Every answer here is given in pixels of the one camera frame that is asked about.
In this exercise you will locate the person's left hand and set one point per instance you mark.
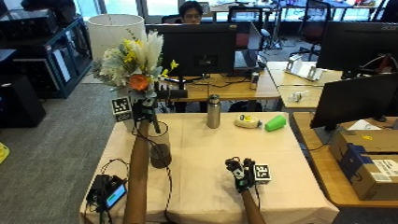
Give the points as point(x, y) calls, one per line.
point(142, 109)

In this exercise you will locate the person's right hand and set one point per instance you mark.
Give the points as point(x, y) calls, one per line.
point(241, 175)

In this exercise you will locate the flower bouquet with orange bloom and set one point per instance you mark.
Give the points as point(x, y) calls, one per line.
point(136, 63)

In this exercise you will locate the right white marker cube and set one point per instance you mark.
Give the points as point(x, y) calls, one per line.
point(261, 173)

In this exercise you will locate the white marker cube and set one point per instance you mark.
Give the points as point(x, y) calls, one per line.
point(261, 173)
point(121, 108)

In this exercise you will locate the left white marker cube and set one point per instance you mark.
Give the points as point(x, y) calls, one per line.
point(121, 108)

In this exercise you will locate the beige tablecloth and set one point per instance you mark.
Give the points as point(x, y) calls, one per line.
point(206, 174)

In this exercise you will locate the white and yellow tape roll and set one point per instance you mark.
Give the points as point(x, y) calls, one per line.
point(247, 121)

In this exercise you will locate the clear glass vase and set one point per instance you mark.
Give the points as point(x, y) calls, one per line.
point(161, 151)

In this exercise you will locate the stainless steel bottle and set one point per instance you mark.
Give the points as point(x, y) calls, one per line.
point(213, 112)

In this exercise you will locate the green plastic object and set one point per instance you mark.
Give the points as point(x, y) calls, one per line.
point(275, 123)

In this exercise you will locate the wooden desk with boxes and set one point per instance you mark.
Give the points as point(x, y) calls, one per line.
point(318, 174)

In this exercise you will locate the wooden desk with monitor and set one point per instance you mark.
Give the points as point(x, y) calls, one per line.
point(231, 90)

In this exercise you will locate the black monitor on stand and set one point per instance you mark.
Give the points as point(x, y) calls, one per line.
point(194, 48)

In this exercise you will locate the white lamp shade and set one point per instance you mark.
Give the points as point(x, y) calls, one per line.
point(113, 35)

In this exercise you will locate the dark blue cabinet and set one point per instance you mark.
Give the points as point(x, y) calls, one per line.
point(61, 62)

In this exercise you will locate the metal drink can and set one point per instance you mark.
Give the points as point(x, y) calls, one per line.
point(254, 81)

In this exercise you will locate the small white object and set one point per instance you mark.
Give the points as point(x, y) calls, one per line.
point(298, 96)

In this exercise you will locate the light wooden desk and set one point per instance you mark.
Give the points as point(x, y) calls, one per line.
point(290, 84)

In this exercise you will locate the open laptop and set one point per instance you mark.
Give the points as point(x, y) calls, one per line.
point(246, 46)

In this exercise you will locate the black device with lit screen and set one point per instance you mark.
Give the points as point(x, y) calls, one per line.
point(108, 192)

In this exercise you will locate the black box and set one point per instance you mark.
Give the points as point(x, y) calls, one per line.
point(18, 102)

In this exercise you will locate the cardboard box with blue print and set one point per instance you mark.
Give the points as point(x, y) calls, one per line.
point(369, 174)

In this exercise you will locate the plain cardboard box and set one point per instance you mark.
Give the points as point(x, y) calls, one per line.
point(373, 140)

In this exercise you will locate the white stand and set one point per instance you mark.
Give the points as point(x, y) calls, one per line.
point(305, 69)

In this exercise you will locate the tilted black monitor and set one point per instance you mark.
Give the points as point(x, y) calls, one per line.
point(355, 99)

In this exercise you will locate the yellow object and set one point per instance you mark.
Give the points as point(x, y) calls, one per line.
point(2, 152)

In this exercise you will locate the black office chair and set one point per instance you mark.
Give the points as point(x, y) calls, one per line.
point(314, 29)

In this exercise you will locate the large black monitor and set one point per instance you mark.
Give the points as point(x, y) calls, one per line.
point(355, 46)

